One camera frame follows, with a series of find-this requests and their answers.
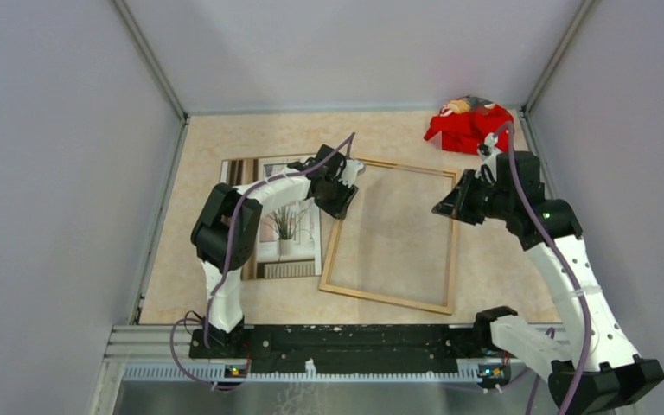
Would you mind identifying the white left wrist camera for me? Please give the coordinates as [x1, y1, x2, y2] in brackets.
[340, 158, 366, 188]

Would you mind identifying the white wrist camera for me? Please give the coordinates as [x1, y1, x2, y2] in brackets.
[476, 133, 502, 184]
[340, 158, 366, 188]

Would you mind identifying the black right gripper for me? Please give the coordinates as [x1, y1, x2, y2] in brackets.
[432, 169, 513, 225]

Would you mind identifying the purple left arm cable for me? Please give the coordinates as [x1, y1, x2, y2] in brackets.
[169, 131, 357, 392]

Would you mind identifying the printed plant window photo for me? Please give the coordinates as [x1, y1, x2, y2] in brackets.
[220, 155, 322, 280]

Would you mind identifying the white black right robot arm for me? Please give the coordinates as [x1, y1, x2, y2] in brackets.
[432, 150, 664, 414]

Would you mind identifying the aluminium front rail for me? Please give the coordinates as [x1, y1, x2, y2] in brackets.
[104, 322, 624, 363]

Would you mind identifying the controller board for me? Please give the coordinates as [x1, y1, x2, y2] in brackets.
[477, 366, 511, 381]
[224, 365, 247, 379]

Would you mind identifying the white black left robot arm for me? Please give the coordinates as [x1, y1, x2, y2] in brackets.
[190, 144, 366, 357]

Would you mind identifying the right controller board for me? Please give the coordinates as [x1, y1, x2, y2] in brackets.
[477, 366, 511, 381]

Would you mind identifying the left controller board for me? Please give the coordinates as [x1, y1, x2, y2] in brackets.
[224, 365, 247, 379]

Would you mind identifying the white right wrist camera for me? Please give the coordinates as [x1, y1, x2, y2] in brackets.
[476, 133, 502, 184]

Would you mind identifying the red crumpled cloth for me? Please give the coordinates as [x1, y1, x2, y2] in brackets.
[424, 95, 514, 155]

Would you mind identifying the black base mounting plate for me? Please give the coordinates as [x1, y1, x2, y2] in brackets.
[188, 324, 514, 375]

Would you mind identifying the white toothed cable duct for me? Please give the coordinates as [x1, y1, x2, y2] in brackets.
[123, 361, 482, 384]

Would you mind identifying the wooden picture frame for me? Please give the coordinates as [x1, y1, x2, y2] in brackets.
[319, 159, 462, 316]

